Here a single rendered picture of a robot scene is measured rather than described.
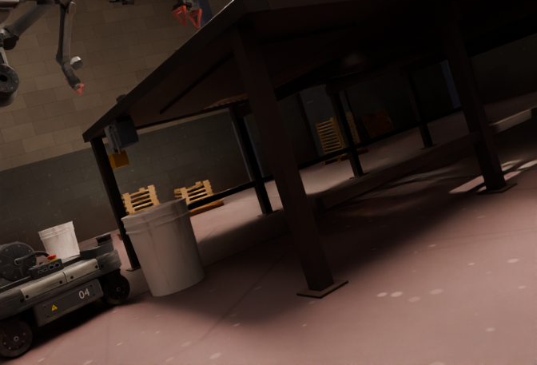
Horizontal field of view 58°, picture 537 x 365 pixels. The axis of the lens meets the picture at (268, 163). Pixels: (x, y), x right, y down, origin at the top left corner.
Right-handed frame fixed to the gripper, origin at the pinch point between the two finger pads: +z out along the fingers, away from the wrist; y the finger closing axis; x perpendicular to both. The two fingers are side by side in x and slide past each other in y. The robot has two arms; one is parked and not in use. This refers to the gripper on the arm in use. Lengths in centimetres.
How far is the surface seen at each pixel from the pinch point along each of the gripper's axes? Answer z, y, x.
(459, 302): 110, -68, -89
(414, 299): 110, -63, -77
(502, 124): 83, 58, -102
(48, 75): -135, 304, 443
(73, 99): -95, 323, 431
